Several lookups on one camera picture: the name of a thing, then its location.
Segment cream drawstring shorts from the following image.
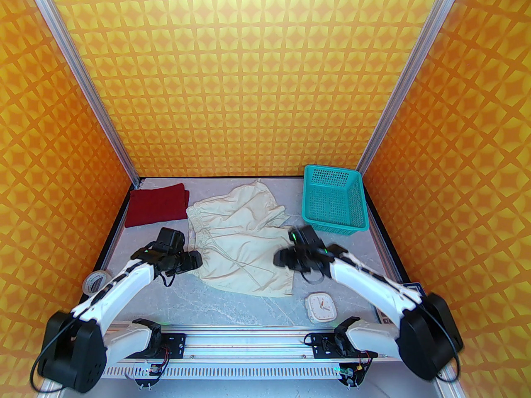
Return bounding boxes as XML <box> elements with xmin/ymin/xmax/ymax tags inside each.
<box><xmin>186</xmin><ymin>179</ymin><xmax>294</xmax><ymax>297</ymax></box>

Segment dark red shirt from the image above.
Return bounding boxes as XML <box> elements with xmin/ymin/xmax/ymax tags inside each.
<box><xmin>124</xmin><ymin>183</ymin><xmax>190</xmax><ymax>228</ymax></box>

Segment teal plastic basket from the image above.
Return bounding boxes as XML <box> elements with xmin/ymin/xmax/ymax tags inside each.
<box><xmin>302</xmin><ymin>164</ymin><xmax>370</xmax><ymax>236</ymax></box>

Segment white square clock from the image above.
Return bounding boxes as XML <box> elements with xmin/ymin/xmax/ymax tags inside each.
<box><xmin>305</xmin><ymin>292</ymin><xmax>336</xmax><ymax>322</ymax></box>

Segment clear tape roll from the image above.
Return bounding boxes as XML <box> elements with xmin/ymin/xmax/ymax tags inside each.
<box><xmin>83</xmin><ymin>270</ymin><xmax>112</xmax><ymax>295</ymax></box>

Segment grey desk calculator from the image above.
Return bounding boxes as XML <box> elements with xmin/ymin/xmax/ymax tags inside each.
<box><xmin>375</xmin><ymin>282</ymin><xmax>427</xmax><ymax>325</ymax></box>

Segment small circuit board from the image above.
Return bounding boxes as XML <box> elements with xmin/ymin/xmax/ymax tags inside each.
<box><xmin>135</xmin><ymin>363</ymin><xmax>164</xmax><ymax>388</ymax></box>
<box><xmin>338</xmin><ymin>363</ymin><xmax>365</xmax><ymax>388</ymax></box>

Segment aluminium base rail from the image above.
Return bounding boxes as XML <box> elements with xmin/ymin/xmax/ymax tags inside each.
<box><xmin>100</xmin><ymin>325</ymin><xmax>415</xmax><ymax>364</ymax></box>

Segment white slotted cable duct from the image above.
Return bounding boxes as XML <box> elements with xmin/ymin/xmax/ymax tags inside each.
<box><xmin>102</xmin><ymin>365</ymin><xmax>415</xmax><ymax>379</ymax></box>

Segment aluminium frame post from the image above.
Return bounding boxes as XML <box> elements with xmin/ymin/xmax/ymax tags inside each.
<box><xmin>358</xmin><ymin>0</ymin><xmax>469</xmax><ymax>165</ymax></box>
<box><xmin>20</xmin><ymin>0</ymin><xmax>144</xmax><ymax>187</ymax></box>

